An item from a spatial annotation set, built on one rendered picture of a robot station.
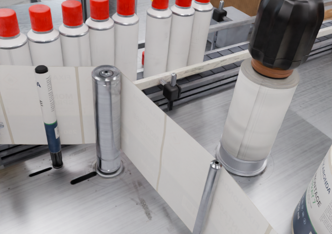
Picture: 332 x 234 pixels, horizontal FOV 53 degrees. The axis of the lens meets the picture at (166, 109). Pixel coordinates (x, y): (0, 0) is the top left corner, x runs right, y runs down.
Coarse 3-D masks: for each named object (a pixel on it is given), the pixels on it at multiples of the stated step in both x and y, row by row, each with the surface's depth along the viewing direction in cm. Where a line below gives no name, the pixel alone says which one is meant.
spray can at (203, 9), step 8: (200, 0) 69; (208, 0) 69; (200, 8) 69; (208, 8) 69; (200, 16) 70; (208, 16) 70; (200, 24) 71; (208, 24) 72; (192, 32) 72; (200, 32) 72; (192, 40) 74; (200, 40) 73; (192, 48) 75; (200, 48) 75; (192, 56) 76; (200, 56) 76; (192, 64) 77
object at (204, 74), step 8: (328, 24) 111; (320, 40) 100; (232, 48) 91; (240, 48) 92; (208, 56) 87; (216, 56) 87; (232, 64) 84; (240, 64) 85; (208, 72) 80; (216, 72) 81; (176, 80) 76; (184, 80) 77; (192, 80) 77; (152, 88) 73; (160, 88) 74
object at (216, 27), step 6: (330, 0) 105; (246, 18) 88; (252, 18) 88; (216, 24) 83; (222, 24) 83; (228, 24) 84; (234, 24) 85; (240, 24) 86; (246, 24) 88; (210, 30) 81; (216, 30) 83; (138, 42) 72; (144, 42) 72; (138, 48) 72
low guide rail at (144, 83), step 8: (320, 32) 97; (328, 32) 100; (224, 56) 80; (232, 56) 80; (240, 56) 82; (248, 56) 84; (200, 64) 76; (208, 64) 77; (216, 64) 79; (224, 64) 80; (168, 72) 72; (176, 72) 73; (184, 72) 74; (192, 72) 75; (200, 72) 77; (136, 80) 69; (144, 80) 69; (152, 80) 70; (168, 80) 73; (144, 88) 70
